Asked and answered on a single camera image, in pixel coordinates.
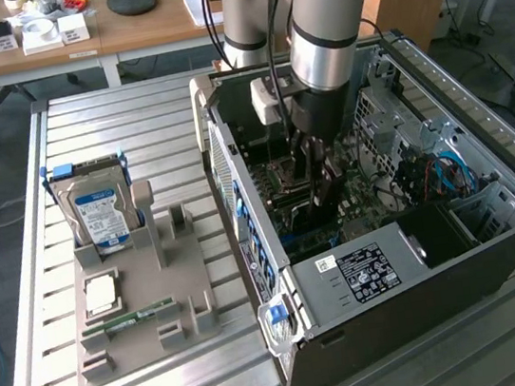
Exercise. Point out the hard disk blue caddy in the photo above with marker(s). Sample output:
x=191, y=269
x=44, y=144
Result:
x=97, y=215

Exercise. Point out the grey parts rack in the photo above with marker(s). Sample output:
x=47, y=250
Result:
x=156, y=289

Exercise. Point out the red small item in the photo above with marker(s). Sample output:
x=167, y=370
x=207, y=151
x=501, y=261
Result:
x=75, y=2

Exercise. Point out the white tape roll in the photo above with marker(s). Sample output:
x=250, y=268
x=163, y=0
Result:
x=29, y=33

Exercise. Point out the green motherboard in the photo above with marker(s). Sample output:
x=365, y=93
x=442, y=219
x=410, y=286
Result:
x=363, y=197

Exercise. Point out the black open PC case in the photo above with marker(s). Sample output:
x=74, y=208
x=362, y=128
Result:
x=445, y=301

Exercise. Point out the white papers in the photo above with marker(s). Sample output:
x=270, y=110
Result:
x=198, y=11

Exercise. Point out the blue expansion slot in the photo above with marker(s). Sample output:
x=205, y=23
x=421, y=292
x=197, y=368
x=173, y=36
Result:
x=288, y=238

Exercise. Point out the wooden desk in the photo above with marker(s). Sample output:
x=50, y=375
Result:
x=143, y=31

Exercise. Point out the silver CPU chip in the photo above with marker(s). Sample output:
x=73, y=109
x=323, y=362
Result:
x=101, y=296

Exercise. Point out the white flat box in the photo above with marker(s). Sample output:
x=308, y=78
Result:
x=42, y=46

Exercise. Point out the grey power supply unit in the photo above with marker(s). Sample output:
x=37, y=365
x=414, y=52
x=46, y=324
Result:
x=320, y=299

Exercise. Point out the white labelled box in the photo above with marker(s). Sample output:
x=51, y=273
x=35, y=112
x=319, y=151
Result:
x=72, y=34

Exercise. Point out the dark grey small object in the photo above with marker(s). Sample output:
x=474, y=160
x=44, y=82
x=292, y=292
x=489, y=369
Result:
x=46, y=4

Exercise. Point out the metal CPU socket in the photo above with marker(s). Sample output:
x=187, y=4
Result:
x=281, y=173

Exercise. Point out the silver chipset heatsink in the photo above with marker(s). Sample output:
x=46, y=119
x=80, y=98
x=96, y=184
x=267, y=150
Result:
x=355, y=229

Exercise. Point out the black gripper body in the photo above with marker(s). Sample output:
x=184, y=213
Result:
x=318, y=112

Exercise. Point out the silver metal disk bay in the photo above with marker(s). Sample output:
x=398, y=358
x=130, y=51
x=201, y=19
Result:
x=388, y=136

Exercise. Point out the beige tape roll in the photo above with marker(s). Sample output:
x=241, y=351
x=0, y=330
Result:
x=15, y=2

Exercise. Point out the beige wrist camera box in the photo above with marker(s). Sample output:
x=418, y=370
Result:
x=266, y=100

